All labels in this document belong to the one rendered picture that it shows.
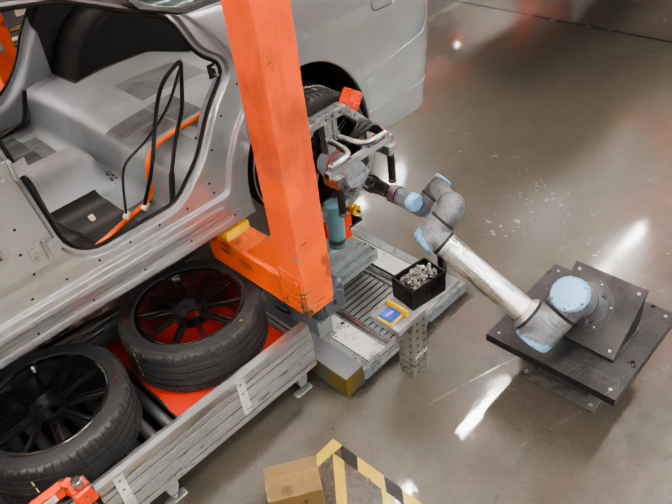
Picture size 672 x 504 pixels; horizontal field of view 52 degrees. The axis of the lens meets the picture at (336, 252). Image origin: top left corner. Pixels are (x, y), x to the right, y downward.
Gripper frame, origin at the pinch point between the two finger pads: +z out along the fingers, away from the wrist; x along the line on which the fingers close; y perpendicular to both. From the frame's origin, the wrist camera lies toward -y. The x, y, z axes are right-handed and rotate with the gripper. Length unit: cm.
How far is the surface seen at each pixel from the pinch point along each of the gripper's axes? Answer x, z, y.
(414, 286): -34, -69, -22
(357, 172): 1.1, -20.8, -30.7
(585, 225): 32, -73, 122
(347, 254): -39.6, 0.2, 18.7
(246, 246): -51, -1, -57
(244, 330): -82, -24, -61
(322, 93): 27, 3, -48
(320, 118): 16, -6, -53
